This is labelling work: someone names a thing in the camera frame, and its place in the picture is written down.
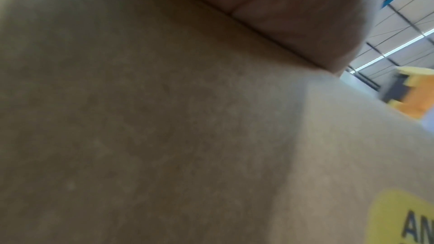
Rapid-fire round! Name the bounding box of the orange and yellow machine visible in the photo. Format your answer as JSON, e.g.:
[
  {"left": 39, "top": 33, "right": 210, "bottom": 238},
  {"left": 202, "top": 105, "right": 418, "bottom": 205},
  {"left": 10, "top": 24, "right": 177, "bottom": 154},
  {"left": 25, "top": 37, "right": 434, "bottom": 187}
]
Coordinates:
[{"left": 382, "top": 66, "right": 434, "bottom": 121}]

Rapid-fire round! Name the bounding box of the person's left hand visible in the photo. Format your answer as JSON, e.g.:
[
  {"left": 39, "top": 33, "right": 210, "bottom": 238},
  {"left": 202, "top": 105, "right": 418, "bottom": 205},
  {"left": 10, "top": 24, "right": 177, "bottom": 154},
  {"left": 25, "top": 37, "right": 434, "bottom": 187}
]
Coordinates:
[{"left": 145, "top": 0, "right": 389, "bottom": 76}]

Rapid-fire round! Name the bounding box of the long ceiling light strip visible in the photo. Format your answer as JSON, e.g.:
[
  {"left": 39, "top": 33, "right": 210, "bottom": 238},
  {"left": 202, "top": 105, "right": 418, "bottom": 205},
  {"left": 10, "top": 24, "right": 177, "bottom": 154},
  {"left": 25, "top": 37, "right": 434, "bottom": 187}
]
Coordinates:
[{"left": 349, "top": 28, "right": 434, "bottom": 74}]

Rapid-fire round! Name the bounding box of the brown cardboard box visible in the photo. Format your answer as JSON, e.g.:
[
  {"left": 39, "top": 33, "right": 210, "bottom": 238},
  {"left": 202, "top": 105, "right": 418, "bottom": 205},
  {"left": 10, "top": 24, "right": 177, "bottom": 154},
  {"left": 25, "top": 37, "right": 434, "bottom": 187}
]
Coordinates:
[{"left": 0, "top": 0, "right": 434, "bottom": 244}]

